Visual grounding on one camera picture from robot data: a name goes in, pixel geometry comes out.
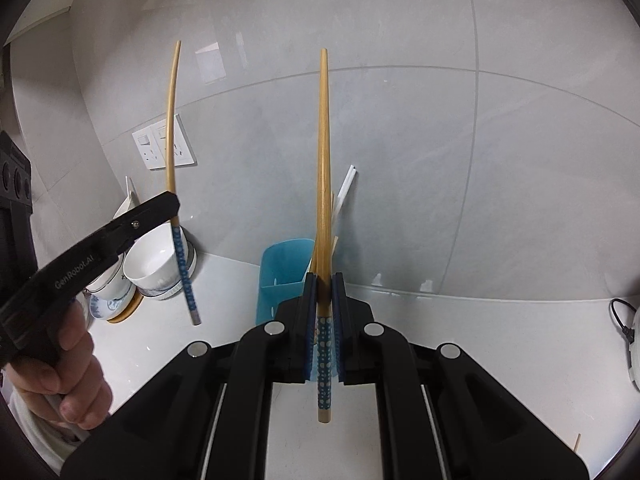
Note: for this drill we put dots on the blue and white plate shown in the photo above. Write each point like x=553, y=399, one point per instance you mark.
x=102, y=307

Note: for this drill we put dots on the plain white bowl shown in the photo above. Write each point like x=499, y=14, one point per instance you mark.
x=150, y=260

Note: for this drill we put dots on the white appliance pink print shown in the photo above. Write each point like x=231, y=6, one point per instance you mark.
x=635, y=355

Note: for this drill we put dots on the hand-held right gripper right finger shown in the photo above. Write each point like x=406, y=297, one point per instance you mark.
x=339, y=320

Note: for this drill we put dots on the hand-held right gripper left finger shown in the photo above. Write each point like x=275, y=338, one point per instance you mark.
x=311, y=320

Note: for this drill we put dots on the black appliance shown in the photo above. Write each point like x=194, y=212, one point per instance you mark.
x=12, y=180

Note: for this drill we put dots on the white wrapped disposable chopsticks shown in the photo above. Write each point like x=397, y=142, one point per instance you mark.
x=345, y=190

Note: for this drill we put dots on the round wooden board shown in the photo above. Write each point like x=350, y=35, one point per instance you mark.
x=131, y=308

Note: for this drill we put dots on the white squeeze tube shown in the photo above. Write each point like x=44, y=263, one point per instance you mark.
x=125, y=207

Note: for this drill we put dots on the blue rimmed white bowl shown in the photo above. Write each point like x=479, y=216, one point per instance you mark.
x=160, y=292

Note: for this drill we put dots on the white bowl blue pattern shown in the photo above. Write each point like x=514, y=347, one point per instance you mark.
x=112, y=280

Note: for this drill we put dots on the white wall switch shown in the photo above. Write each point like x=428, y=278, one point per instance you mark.
x=145, y=149

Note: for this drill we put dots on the white wall socket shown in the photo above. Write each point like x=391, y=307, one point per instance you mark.
x=177, y=141

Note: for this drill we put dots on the person's left hand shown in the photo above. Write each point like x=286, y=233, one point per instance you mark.
x=70, y=385

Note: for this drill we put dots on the blue plastic utensil holder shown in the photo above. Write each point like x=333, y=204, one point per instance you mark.
x=280, y=280

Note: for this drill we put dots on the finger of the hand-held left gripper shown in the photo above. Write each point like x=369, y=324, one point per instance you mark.
x=140, y=215

